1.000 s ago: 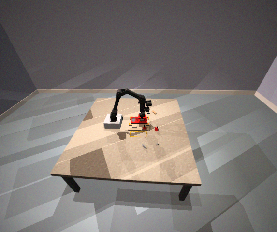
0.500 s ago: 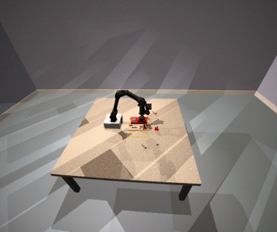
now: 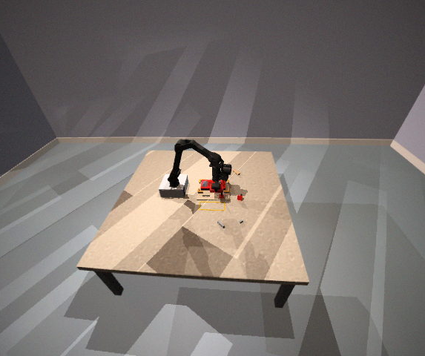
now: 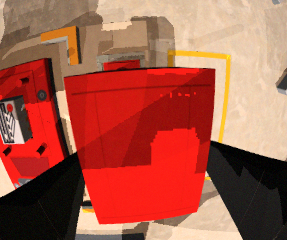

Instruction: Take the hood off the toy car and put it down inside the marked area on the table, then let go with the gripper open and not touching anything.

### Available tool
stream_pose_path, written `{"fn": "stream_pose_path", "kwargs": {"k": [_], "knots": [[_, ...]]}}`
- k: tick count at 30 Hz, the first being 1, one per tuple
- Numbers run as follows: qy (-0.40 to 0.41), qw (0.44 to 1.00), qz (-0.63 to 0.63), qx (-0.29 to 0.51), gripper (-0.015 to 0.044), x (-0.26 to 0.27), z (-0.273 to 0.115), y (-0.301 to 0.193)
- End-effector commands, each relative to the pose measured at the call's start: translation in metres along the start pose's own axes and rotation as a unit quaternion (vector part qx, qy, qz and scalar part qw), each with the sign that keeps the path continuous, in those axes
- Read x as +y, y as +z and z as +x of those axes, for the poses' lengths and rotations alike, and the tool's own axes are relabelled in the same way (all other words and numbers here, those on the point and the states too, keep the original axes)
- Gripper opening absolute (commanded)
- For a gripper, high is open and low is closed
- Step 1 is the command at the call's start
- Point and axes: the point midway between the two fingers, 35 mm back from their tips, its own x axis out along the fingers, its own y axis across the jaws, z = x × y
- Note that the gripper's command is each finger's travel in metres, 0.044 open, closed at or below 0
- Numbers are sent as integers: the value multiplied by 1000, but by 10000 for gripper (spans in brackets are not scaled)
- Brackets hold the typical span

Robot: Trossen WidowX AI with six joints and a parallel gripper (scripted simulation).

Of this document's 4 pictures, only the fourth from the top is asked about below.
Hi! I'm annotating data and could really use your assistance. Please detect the yellow rectangular outline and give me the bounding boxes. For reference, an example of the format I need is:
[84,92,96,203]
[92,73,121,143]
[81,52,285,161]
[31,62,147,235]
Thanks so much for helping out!
[167,51,231,143]

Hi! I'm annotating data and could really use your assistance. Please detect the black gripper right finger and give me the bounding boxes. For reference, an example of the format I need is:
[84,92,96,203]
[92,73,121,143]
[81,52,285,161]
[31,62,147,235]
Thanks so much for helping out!
[206,140,287,240]

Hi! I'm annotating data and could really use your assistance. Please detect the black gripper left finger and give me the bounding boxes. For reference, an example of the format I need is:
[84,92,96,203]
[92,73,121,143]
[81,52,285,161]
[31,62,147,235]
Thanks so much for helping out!
[0,151,86,240]

